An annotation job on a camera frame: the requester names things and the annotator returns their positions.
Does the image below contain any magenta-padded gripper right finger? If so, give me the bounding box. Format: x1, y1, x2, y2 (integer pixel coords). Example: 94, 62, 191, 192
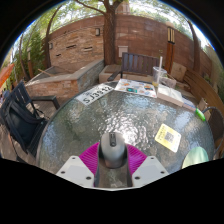
126, 143, 170, 188

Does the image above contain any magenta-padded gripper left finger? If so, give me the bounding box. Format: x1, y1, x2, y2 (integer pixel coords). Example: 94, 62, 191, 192
55, 142, 101, 188

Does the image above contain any grey and black computer mouse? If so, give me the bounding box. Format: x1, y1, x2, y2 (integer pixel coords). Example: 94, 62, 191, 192
99, 131, 128, 169

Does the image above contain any yellow card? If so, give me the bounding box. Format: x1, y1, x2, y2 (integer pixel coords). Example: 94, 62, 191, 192
154, 123, 182, 153

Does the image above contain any green lighter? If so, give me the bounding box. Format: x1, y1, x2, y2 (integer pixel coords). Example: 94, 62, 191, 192
194, 108, 207, 122

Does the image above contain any black folding chair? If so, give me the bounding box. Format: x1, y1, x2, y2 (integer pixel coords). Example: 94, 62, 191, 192
0, 80, 61, 158

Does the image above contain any small blue booklet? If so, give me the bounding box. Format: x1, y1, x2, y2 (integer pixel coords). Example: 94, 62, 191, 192
181, 98, 198, 111

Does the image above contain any dark wicker chair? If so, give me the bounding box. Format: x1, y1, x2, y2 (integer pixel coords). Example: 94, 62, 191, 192
202, 105, 224, 159

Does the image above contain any white licence plate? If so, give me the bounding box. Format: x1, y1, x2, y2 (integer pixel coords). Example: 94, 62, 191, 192
75, 83, 115, 106

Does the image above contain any colourful open magazine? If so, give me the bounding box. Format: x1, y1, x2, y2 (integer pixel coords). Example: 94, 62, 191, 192
114, 78, 158, 99

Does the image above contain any stone garden counter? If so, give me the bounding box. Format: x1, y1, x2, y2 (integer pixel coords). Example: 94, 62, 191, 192
24, 59, 105, 99

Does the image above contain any clear plastic cup with straw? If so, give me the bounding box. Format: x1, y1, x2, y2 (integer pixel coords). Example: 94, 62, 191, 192
152, 55, 168, 88

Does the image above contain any curved wooden bench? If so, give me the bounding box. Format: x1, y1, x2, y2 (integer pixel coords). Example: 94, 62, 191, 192
183, 69, 224, 118

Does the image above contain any tan stone slab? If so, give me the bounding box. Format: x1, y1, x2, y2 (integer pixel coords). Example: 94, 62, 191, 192
170, 62, 188, 83

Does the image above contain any dark wooden slatted chair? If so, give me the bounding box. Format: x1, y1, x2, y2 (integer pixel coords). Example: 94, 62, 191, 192
107, 52, 161, 83

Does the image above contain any white utility box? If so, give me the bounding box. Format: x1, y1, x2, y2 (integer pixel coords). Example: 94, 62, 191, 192
117, 45, 129, 58

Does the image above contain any slim tree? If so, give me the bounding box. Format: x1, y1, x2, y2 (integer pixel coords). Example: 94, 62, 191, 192
186, 18, 203, 73

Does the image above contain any thick-trunked tree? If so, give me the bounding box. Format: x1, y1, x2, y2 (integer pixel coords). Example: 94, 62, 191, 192
73, 0, 129, 67

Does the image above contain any wooden lamp post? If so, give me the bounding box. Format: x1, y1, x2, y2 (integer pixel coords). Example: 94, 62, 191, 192
164, 21, 177, 74

